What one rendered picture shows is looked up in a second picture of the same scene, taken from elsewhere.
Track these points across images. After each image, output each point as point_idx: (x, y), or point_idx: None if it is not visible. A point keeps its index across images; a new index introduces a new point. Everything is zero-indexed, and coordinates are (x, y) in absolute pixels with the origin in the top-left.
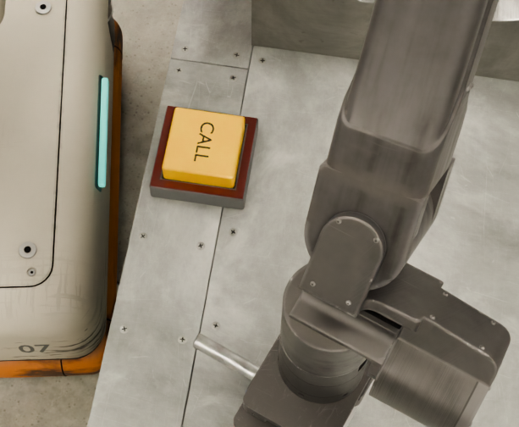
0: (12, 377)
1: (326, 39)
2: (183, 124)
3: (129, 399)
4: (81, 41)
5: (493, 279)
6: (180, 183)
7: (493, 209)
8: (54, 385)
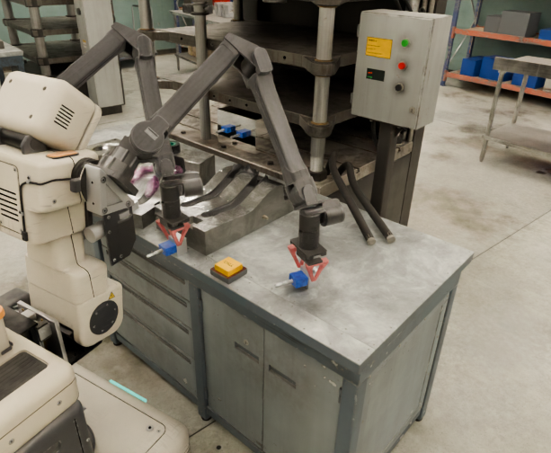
0: None
1: (221, 241)
2: (220, 264)
3: (277, 307)
4: (93, 376)
5: None
6: (233, 274)
7: (283, 244)
8: None
